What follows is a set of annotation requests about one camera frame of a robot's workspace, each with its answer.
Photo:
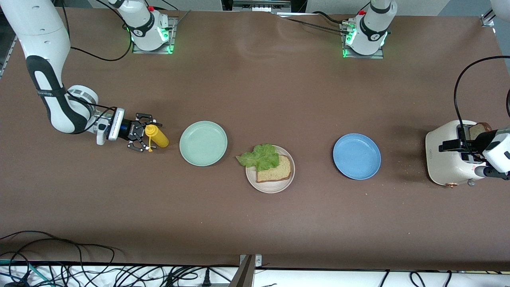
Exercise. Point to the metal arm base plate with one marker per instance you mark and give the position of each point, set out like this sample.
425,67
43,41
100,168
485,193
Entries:
172,32
370,56

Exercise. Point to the cream white toaster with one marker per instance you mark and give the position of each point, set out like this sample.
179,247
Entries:
440,167

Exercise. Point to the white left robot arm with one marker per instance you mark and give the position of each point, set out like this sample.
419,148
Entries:
374,24

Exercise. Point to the green lettuce leaf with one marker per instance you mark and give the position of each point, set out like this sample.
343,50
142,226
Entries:
261,157

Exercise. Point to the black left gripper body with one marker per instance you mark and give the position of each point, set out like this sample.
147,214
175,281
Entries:
481,140

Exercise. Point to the mint green plate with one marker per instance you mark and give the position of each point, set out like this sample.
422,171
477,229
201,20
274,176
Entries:
203,143

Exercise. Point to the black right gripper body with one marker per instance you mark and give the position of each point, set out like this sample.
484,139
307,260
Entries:
128,128

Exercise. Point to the beige plate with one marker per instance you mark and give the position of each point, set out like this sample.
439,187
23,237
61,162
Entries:
271,187

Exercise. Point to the blue plate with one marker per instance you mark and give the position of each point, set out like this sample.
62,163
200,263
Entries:
356,156

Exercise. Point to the yellow mustard squeeze bottle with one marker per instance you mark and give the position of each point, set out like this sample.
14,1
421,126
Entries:
160,138

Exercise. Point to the aluminium beam with bracket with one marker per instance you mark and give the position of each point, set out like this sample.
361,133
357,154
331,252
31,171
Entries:
245,275

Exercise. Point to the grey metal frame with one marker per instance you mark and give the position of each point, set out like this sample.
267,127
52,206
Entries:
261,4

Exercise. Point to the brown bread slice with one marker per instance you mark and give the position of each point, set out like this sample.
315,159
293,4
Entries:
478,129
279,171

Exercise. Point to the black power plug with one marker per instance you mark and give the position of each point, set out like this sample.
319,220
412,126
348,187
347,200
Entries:
206,279

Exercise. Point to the aluminium frame profile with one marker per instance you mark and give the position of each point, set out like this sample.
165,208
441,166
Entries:
487,20

